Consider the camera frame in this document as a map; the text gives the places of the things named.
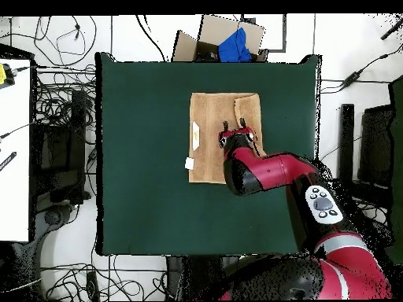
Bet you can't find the black cable with adapter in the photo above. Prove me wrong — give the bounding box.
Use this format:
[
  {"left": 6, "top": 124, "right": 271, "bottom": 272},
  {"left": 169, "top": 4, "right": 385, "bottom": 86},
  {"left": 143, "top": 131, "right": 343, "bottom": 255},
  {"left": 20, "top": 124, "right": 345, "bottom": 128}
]
[{"left": 320, "top": 42, "right": 403, "bottom": 94}]

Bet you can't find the black flat strip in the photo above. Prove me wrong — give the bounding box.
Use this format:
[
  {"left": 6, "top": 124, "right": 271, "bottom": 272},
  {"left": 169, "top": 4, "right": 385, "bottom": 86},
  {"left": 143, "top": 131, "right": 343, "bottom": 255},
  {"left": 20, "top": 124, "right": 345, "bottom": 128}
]
[{"left": 0, "top": 151, "right": 17, "bottom": 172}]

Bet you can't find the dark green table cloth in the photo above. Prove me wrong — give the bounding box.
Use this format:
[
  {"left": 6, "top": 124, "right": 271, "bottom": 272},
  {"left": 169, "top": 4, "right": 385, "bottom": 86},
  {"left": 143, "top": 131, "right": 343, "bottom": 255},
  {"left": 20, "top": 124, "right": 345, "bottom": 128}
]
[
  {"left": 94, "top": 51, "right": 323, "bottom": 257},
  {"left": 372, "top": 75, "right": 403, "bottom": 266}
]

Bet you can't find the black equipment stand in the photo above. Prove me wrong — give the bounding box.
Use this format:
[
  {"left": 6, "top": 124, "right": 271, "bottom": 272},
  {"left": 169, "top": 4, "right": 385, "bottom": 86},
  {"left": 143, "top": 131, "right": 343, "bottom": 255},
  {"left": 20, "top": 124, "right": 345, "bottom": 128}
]
[
  {"left": 29, "top": 89, "right": 92, "bottom": 208},
  {"left": 335, "top": 103, "right": 394, "bottom": 216}
]

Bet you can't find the blue garment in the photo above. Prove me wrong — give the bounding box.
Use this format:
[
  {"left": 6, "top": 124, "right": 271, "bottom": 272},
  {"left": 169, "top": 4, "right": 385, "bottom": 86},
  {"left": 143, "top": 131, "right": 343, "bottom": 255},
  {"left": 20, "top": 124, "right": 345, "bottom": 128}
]
[{"left": 217, "top": 27, "right": 253, "bottom": 63}]

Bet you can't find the tan terry towel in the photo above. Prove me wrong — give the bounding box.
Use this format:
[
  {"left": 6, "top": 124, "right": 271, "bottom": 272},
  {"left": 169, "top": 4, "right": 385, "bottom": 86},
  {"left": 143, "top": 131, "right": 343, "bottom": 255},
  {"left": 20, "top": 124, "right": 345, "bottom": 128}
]
[{"left": 184, "top": 91, "right": 268, "bottom": 185}]

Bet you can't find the white desk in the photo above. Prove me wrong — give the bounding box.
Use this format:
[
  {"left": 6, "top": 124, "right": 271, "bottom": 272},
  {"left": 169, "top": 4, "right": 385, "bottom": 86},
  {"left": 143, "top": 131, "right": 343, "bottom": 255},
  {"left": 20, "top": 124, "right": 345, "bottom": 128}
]
[{"left": 0, "top": 57, "right": 31, "bottom": 242}]

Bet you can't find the black chair base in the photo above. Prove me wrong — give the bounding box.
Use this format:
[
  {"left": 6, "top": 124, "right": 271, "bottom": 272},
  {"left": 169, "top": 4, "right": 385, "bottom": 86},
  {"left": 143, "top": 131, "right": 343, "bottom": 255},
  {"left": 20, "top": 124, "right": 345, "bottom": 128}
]
[{"left": 40, "top": 204, "right": 74, "bottom": 227}]

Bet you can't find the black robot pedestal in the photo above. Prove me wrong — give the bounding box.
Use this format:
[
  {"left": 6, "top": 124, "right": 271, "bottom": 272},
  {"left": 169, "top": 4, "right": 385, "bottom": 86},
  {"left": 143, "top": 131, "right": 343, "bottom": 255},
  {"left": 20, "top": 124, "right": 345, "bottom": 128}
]
[{"left": 165, "top": 256, "right": 240, "bottom": 301}]

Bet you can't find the yellow and black tool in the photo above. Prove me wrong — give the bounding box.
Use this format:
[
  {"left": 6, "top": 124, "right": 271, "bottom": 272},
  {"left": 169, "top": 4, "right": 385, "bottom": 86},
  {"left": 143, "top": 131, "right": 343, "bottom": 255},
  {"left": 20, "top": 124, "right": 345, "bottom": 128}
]
[{"left": 0, "top": 62, "right": 16, "bottom": 90}]

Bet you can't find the black power strip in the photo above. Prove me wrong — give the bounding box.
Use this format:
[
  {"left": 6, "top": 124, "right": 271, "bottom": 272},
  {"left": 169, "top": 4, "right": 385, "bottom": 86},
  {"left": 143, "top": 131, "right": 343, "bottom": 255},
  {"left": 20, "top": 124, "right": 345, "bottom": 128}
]
[{"left": 86, "top": 270, "right": 101, "bottom": 302}]

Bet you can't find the black rod-shaped object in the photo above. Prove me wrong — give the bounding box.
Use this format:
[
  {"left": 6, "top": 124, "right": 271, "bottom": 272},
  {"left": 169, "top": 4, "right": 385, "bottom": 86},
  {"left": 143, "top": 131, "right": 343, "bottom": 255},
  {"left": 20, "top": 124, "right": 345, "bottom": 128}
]
[{"left": 379, "top": 17, "right": 403, "bottom": 41}]

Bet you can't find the open cardboard box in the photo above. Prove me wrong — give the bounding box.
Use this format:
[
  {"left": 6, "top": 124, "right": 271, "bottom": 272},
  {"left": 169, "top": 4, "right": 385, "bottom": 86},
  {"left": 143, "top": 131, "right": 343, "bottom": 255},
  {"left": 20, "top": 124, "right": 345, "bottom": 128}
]
[{"left": 172, "top": 14, "right": 269, "bottom": 63}]

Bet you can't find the black looped cable with plug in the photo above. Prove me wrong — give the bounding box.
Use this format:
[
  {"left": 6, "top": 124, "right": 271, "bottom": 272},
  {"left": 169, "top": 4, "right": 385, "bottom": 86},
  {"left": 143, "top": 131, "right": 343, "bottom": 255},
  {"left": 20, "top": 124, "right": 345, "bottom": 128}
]
[{"left": 32, "top": 15, "right": 98, "bottom": 68}]

